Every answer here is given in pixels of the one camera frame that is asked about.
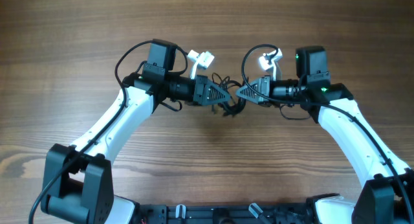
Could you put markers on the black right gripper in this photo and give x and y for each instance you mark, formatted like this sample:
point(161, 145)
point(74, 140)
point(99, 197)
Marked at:
point(263, 87)

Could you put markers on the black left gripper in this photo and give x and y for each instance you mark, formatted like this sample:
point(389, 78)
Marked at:
point(202, 87)

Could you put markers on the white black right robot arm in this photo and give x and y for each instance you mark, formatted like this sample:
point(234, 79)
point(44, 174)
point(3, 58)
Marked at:
point(386, 180)

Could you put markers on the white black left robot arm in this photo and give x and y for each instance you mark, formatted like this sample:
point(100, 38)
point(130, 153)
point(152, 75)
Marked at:
point(78, 180)

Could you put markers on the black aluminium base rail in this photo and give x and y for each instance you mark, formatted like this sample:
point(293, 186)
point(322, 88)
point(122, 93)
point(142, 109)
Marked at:
point(253, 213)

